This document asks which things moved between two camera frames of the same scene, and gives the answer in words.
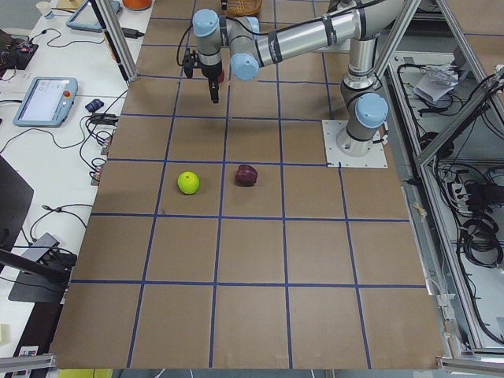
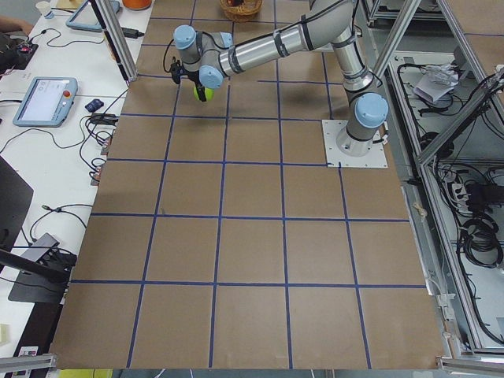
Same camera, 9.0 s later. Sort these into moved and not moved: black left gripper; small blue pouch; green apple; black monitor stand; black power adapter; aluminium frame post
Moved: black left gripper; green apple
Not moved: small blue pouch; black power adapter; aluminium frame post; black monitor stand
